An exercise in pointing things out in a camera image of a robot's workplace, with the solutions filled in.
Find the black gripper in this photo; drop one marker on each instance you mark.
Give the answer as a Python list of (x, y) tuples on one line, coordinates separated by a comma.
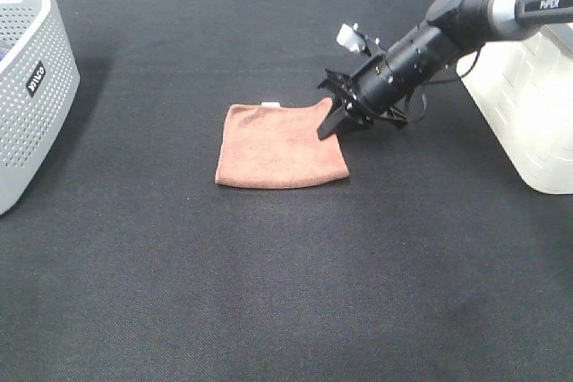
[(388, 76)]

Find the orange towel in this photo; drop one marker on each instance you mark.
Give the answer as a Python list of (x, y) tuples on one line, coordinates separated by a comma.
[(268, 147)]

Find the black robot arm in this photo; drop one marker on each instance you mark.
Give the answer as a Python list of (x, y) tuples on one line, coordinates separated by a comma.
[(449, 30)]

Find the white plastic basket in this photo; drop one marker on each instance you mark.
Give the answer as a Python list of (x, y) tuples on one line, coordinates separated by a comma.
[(524, 91)]

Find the grey perforated laundry basket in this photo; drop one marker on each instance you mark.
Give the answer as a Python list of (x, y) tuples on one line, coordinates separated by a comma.
[(39, 80)]

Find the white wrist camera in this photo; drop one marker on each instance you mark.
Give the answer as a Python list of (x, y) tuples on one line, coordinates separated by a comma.
[(351, 39)]

